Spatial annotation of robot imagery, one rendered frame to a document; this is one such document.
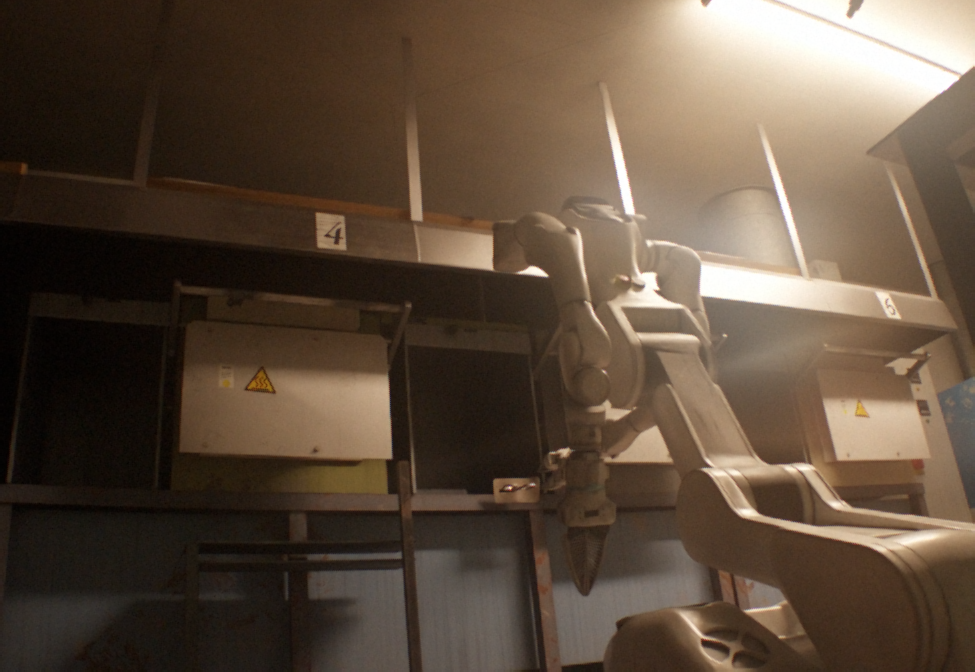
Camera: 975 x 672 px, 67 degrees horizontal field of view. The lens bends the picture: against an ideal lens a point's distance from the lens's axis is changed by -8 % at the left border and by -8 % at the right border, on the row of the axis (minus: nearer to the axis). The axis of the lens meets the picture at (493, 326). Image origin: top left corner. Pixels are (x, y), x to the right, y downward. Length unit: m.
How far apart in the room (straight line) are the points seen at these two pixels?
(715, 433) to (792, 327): 3.34
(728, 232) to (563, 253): 2.76
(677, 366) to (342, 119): 2.21
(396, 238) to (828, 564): 1.77
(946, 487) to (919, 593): 4.02
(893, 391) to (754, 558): 2.67
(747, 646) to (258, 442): 1.56
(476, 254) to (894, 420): 2.06
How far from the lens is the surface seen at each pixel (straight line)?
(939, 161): 1.05
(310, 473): 2.44
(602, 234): 1.87
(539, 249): 1.55
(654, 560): 2.92
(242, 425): 2.32
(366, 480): 2.48
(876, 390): 3.73
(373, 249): 2.43
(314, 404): 2.38
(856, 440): 3.51
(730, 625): 1.16
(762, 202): 4.31
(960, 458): 5.28
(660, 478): 2.94
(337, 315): 2.59
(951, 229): 1.02
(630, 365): 1.57
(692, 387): 1.54
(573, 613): 2.73
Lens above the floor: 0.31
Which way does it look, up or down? 24 degrees up
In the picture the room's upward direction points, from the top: 6 degrees counter-clockwise
